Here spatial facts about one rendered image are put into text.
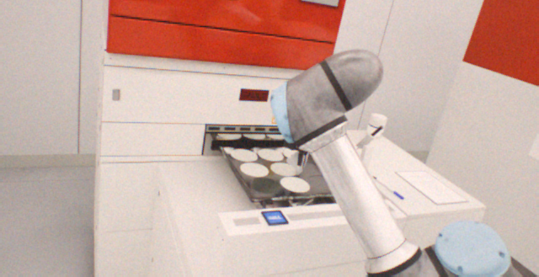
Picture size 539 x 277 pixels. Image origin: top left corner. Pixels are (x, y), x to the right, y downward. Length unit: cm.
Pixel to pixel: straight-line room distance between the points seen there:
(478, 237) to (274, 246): 47
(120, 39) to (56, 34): 159
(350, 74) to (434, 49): 336
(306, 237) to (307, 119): 39
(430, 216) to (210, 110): 83
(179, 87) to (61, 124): 174
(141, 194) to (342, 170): 98
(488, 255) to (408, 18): 314
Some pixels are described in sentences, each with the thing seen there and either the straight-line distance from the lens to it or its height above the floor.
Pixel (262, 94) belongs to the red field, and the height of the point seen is 110.
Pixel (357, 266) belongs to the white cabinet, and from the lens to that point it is 124.
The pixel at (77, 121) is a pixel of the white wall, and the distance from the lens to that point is 305.
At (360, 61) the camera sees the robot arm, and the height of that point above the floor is 141.
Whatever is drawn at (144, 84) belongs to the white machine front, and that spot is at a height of 112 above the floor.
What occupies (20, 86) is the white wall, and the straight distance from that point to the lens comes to 299.
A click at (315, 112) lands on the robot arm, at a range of 76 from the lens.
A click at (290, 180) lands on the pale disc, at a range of 136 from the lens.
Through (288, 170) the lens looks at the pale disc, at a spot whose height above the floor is 90.
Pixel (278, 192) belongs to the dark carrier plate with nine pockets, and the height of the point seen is 90.
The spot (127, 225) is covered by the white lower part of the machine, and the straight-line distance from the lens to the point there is 166.
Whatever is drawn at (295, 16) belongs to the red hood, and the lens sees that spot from 144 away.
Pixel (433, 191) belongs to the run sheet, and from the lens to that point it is 144.
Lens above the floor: 153
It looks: 20 degrees down
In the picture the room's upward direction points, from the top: 11 degrees clockwise
